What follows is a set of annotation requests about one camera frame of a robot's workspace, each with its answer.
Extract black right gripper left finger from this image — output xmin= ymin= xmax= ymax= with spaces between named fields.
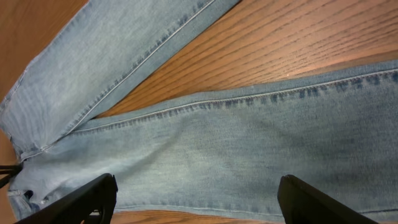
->
xmin=16 ymin=173 xmax=118 ymax=224

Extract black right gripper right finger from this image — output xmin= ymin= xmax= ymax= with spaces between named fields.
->
xmin=277 ymin=175 xmax=377 ymax=224

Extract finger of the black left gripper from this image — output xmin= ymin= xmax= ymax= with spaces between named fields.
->
xmin=0 ymin=164 xmax=23 ymax=188

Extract light blue denim jeans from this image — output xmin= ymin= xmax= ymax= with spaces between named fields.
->
xmin=1 ymin=1 xmax=397 ymax=222

